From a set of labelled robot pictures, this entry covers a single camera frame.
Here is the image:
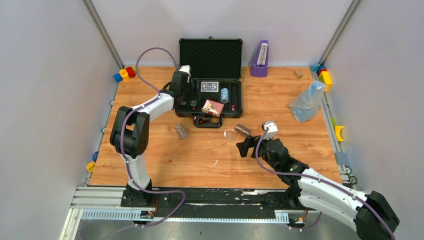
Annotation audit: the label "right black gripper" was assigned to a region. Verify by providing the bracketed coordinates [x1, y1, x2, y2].
[236, 133, 280, 173]

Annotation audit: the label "red playing card box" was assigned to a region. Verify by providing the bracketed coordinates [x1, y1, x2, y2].
[201, 99, 225, 117]

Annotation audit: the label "light blue chip stack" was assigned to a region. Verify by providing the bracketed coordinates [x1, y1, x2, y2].
[220, 88, 229, 104]

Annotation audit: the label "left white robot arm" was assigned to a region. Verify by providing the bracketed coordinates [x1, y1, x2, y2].
[110, 65, 191, 207]

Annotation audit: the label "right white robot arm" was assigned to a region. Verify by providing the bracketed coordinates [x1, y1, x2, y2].
[236, 135, 400, 240]

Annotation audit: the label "black poker set case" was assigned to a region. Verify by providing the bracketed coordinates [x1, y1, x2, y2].
[175, 37, 243, 129]

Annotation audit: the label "blue playing card deck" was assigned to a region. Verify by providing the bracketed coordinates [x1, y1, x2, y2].
[200, 81, 219, 93]

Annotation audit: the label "brown chip stack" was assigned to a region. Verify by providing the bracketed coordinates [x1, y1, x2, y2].
[235, 124, 251, 137]

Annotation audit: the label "clear round dealer button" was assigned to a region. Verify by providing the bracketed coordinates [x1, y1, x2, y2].
[223, 128, 237, 141]

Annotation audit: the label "black red case tag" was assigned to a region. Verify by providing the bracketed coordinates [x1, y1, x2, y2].
[194, 117, 212, 128]

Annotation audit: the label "coloured toy cylinders cluster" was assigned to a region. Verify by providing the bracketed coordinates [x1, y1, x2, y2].
[113, 66, 137, 83]

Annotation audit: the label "clear plastic bag blue contents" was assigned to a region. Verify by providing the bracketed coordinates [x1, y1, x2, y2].
[288, 80, 327, 123]

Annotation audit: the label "purple metronome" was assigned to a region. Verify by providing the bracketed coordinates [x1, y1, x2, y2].
[250, 40, 269, 78]

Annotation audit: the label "small wooden block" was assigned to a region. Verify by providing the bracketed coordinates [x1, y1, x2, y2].
[293, 69, 303, 79]

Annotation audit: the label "coloured toy blocks stack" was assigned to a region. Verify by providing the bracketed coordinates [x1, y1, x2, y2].
[309, 64, 332, 92]

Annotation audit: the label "black caster wheels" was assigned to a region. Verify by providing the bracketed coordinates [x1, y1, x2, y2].
[344, 165, 358, 185]

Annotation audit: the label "yellow blue round tags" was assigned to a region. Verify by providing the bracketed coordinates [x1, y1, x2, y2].
[85, 151, 99, 173]

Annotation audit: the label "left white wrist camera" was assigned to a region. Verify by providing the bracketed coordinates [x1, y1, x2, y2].
[179, 65, 191, 83]

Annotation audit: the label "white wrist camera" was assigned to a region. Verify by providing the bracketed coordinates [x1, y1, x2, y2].
[262, 121, 278, 140]
[179, 65, 191, 83]

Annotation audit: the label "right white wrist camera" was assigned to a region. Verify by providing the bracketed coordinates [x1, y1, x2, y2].
[262, 121, 278, 140]

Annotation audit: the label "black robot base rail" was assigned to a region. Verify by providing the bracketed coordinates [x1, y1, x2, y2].
[71, 187, 319, 226]

